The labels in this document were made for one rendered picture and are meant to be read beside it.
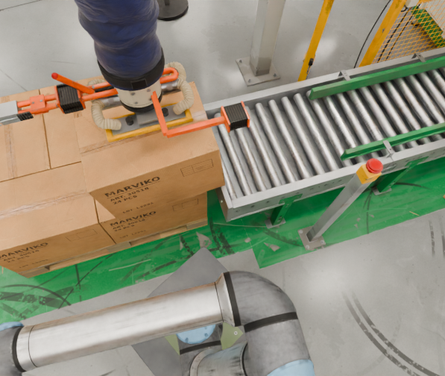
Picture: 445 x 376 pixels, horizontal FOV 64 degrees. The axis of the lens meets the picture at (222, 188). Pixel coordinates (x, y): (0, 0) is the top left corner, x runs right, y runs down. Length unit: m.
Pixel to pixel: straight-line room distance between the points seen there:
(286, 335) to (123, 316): 0.33
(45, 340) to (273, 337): 0.45
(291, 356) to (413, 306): 2.00
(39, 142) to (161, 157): 0.96
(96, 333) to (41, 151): 1.63
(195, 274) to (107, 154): 0.66
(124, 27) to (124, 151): 0.68
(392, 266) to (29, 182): 2.32
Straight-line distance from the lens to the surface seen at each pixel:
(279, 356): 0.76
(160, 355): 1.62
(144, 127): 1.44
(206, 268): 1.64
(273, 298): 0.77
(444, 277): 2.87
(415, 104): 2.67
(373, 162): 1.66
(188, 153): 1.58
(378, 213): 2.80
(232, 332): 1.57
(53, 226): 2.08
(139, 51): 1.21
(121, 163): 1.64
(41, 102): 1.46
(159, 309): 0.79
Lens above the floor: 2.36
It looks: 65 degrees down
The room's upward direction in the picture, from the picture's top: 5 degrees clockwise
